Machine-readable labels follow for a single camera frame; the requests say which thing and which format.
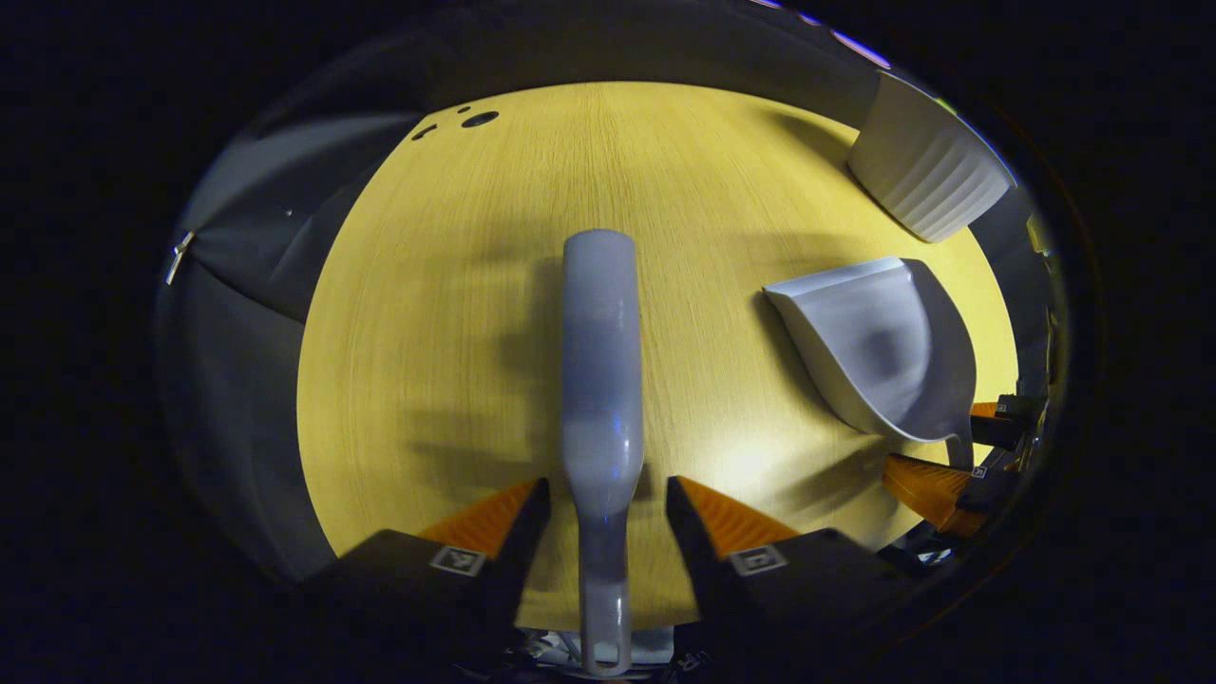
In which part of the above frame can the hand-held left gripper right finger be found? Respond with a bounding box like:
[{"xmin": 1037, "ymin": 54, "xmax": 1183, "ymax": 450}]
[{"xmin": 665, "ymin": 475, "xmax": 913, "ymax": 656}]

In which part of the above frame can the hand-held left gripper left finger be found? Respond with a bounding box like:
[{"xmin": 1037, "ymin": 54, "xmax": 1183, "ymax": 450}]
[{"xmin": 332, "ymin": 477, "xmax": 552, "ymax": 656}]

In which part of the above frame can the grey plastic dustpan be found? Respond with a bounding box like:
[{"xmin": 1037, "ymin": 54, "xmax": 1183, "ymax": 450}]
[{"xmin": 763, "ymin": 256, "xmax": 979, "ymax": 471}]

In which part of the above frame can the small grey broom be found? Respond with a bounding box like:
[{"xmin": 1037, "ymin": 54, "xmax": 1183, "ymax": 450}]
[{"xmin": 560, "ymin": 229, "xmax": 645, "ymax": 677}]

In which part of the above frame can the white ribbed garbage bin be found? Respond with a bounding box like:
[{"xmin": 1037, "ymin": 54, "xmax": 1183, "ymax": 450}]
[{"xmin": 845, "ymin": 71, "xmax": 1016, "ymax": 244}]

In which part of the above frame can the yellow wooden desktop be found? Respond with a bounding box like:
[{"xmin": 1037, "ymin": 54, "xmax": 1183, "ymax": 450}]
[{"xmin": 296, "ymin": 81, "xmax": 1019, "ymax": 633}]

